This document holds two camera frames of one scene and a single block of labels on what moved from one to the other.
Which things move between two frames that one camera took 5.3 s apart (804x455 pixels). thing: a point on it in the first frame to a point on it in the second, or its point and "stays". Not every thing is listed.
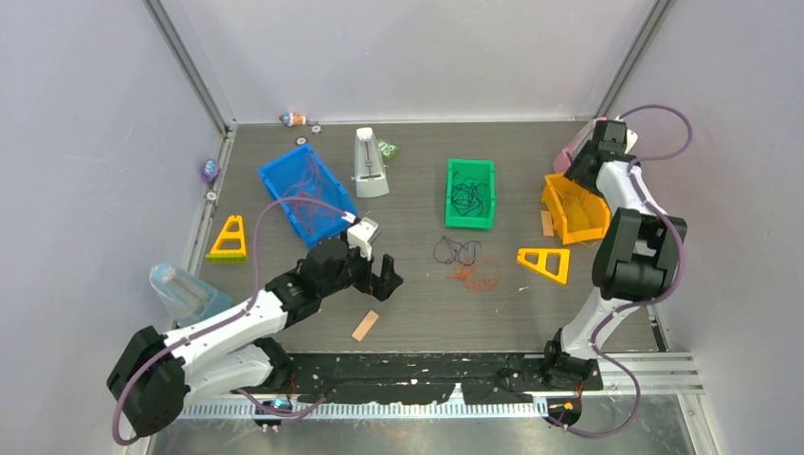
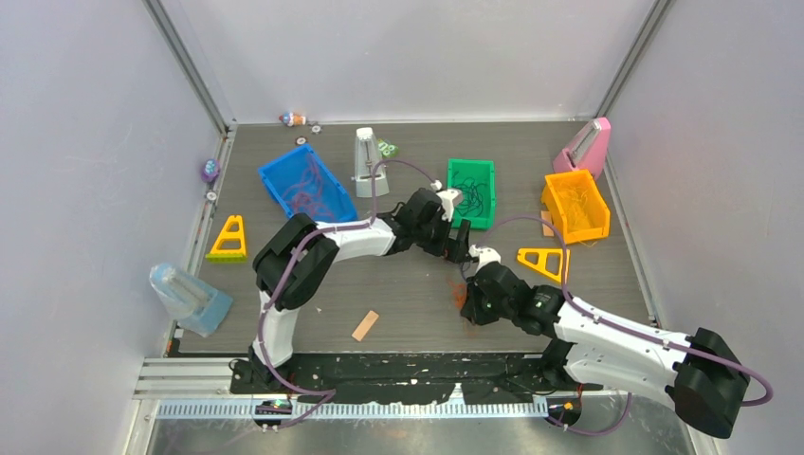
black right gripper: [575, 168] to [471, 309]
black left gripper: [379, 285] to [441, 247]
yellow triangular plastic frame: [563, 266] stays
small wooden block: [547, 223] stays
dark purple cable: [466, 199] stays
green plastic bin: [470, 193] stays
